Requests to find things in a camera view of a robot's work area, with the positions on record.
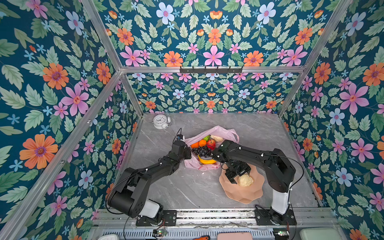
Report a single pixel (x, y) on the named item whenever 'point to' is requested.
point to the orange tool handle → (205, 237)
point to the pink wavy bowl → (243, 194)
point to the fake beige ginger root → (217, 138)
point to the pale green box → (319, 234)
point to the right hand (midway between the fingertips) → (240, 178)
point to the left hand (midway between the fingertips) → (190, 145)
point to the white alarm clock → (161, 121)
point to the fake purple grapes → (203, 151)
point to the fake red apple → (211, 144)
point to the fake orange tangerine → (195, 145)
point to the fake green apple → (207, 138)
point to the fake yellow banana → (207, 161)
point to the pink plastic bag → (194, 163)
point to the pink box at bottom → (234, 236)
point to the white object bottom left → (109, 237)
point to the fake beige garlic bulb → (245, 180)
